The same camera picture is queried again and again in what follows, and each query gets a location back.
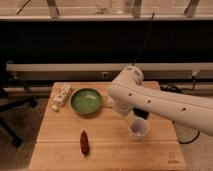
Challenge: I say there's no green ceramic bowl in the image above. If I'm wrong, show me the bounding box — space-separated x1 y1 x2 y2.
70 88 102 116

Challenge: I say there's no white ceramic cup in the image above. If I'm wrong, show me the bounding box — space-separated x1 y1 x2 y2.
129 117 149 139

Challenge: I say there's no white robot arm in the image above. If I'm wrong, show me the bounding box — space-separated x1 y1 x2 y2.
107 65 213 136

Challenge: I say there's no white tube with label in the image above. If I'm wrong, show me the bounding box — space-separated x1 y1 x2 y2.
52 84 71 112

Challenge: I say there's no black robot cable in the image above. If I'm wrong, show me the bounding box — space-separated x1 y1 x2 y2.
177 130 201 145

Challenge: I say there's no black office chair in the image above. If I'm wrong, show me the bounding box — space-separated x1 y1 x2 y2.
0 62 37 148

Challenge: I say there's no black hanging cable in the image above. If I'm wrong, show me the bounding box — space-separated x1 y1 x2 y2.
131 11 156 67

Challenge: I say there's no white sponge block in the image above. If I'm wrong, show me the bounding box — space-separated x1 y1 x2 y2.
107 95 113 108

